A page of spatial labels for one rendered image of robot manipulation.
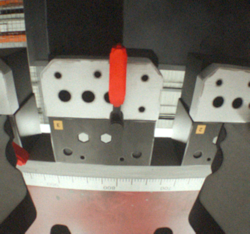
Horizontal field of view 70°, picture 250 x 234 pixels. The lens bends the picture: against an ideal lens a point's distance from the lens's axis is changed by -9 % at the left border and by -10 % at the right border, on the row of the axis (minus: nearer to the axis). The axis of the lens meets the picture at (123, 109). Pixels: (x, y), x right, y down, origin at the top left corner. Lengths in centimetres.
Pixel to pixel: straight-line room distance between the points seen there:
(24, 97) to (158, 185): 27
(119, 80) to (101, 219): 32
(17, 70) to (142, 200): 31
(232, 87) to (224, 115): 4
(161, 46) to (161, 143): 50
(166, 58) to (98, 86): 60
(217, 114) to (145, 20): 56
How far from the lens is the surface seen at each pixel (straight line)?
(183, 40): 82
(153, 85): 24
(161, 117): 520
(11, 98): 29
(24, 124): 33
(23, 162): 29
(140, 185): 35
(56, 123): 28
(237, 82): 28
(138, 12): 78
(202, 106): 27
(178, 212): 44
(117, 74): 20
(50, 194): 40
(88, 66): 23
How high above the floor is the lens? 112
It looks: 28 degrees up
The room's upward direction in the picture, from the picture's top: 177 degrees counter-clockwise
